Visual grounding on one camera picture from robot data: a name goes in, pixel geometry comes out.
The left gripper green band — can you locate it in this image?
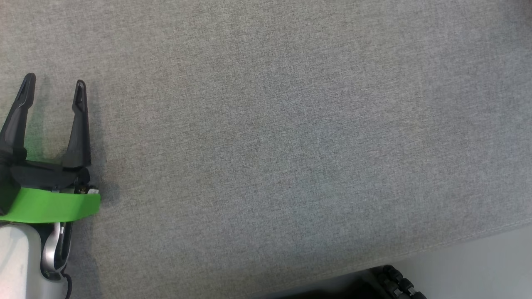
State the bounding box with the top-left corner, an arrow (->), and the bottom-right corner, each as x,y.
0,73 -> 101,225

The black ribbed cable conduit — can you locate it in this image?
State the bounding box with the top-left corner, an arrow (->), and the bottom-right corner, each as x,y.
370,265 -> 429,299

